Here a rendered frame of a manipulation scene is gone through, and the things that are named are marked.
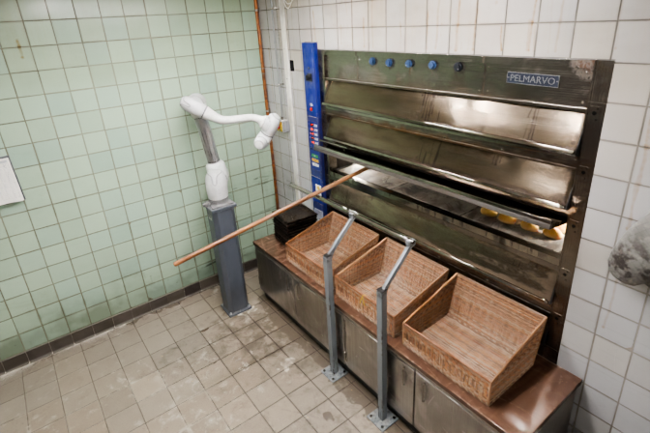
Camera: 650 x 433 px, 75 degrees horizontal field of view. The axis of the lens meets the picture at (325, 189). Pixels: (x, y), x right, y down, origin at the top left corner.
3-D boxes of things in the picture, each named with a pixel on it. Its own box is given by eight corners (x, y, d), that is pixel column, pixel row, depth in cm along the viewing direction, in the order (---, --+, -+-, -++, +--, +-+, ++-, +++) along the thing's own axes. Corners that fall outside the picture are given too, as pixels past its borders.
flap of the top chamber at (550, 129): (326, 105, 319) (332, 78, 315) (576, 156, 184) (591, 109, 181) (321, 104, 316) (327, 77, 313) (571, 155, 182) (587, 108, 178)
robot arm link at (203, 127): (210, 191, 343) (213, 182, 363) (230, 187, 344) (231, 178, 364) (180, 98, 313) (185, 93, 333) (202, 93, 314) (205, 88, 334)
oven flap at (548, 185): (328, 139, 328) (333, 113, 325) (567, 210, 194) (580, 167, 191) (323, 138, 325) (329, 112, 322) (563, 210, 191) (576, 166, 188)
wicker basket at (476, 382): (454, 307, 267) (457, 270, 257) (543, 359, 225) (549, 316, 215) (399, 344, 241) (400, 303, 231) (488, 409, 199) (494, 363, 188)
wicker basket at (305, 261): (335, 239, 358) (333, 210, 347) (381, 267, 315) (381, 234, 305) (285, 260, 332) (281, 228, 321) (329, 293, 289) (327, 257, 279)
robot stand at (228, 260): (221, 305, 376) (201, 203, 339) (242, 297, 387) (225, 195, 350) (230, 318, 361) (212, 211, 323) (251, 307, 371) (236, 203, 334)
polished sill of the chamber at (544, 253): (336, 173, 344) (336, 168, 342) (564, 262, 209) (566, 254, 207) (330, 175, 341) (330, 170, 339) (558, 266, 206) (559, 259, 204)
